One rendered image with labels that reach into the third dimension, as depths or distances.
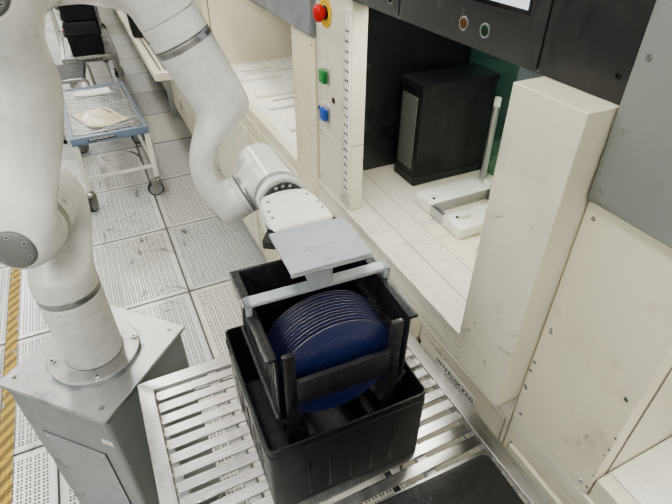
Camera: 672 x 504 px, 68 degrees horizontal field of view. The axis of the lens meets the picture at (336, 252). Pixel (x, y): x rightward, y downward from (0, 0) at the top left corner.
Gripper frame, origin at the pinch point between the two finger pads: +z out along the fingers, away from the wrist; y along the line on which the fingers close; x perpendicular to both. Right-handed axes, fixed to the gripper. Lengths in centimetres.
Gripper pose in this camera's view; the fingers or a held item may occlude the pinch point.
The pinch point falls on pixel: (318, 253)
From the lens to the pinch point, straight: 72.1
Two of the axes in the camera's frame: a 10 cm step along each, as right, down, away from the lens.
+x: 0.1, -8.0, -6.0
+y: -9.2, 2.3, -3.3
